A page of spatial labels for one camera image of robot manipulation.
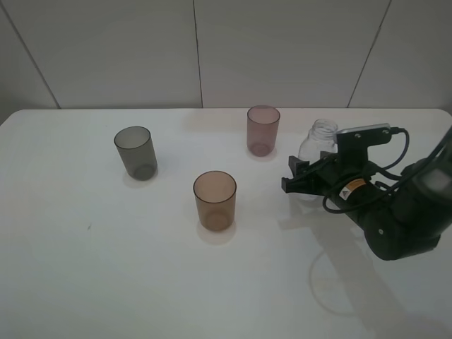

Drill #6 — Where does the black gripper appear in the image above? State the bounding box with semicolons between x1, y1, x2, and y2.
281;151;392;215

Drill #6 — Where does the clear plastic bottle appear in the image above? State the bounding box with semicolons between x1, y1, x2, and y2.
291;119;339;202

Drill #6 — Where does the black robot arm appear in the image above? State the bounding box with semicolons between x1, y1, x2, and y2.
282;124;451;261

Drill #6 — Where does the pink translucent plastic cup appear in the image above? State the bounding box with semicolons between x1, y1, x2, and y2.
246;105;280;157

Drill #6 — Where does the brown translucent plastic cup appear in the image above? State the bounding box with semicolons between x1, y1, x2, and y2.
193;170;237;232

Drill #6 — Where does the grey translucent plastic cup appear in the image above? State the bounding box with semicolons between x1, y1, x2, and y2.
114;126;157;181

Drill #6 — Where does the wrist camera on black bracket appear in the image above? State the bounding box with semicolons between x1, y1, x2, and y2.
334;123;392;168

